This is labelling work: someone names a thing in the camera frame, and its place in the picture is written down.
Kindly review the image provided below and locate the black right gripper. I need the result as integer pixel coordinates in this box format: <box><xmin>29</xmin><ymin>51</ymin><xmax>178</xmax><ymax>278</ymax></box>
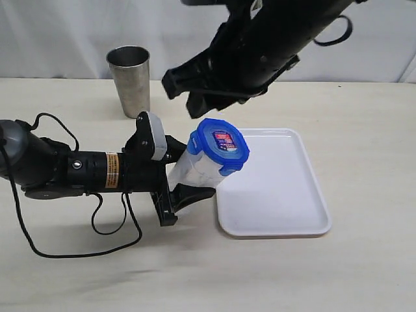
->
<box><xmin>161</xmin><ymin>12</ymin><xmax>299</xmax><ymax>119</ymax></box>

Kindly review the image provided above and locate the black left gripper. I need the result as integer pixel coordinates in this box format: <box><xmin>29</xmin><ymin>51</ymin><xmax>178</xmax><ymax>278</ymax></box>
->
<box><xmin>122</xmin><ymin>111</ymin><xmax>215</xmax><ymax>226</ymax></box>

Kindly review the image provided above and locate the clear plastic tall container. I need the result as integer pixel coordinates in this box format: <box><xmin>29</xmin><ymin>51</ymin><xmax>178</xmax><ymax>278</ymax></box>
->
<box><xmin>168</xmin><ymin>148</ymin><xmax>226</xmax><ymax>191</ymax></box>

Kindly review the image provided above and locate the blue plastic lid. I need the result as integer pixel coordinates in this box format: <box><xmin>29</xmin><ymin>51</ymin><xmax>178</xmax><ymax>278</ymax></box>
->
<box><xmin>187</xmin><ymin>118</ymin><xmax>250</xmax><ymax>176</ymax></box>

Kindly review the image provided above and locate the stainless steel cup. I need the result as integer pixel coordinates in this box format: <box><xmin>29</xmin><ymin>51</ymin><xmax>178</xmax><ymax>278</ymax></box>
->
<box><xmin>106</xmin><ymin>45</ymin><xmax>150</xmax><ymax>119</ymax></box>

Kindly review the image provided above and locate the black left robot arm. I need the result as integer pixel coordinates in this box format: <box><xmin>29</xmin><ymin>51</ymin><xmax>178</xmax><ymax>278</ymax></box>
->
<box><xmin>1</xmin><ymin>111</ymin><xmax>215</xmax><ymax>226</ymax></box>

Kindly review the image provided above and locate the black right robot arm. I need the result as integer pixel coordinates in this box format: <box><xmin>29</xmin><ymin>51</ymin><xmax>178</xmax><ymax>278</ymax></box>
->
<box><xmin>161</xmin><ymin>1</ymin><xmax>352</xmax><ymax>119</ymax></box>

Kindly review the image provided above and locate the white plastic tray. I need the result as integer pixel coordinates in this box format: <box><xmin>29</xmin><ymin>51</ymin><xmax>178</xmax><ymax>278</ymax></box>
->
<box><xmin>216</xmin><ymin>128</ymin><xmax>332</xmax><ymax>239</ymax></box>

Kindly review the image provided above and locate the white backdrop curtain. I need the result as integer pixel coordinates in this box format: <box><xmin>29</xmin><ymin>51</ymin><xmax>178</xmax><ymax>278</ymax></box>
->
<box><xmin>1</xmin><ymin>1</ymin><xmax>415</xmax><ymax>83</ymax></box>

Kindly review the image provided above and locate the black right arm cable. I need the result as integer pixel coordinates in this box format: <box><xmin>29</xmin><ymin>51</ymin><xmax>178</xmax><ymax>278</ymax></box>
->
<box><xmin>313</xmin><ymin>14</ymin><xmax>354</xmax><ymax>46</ymax></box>

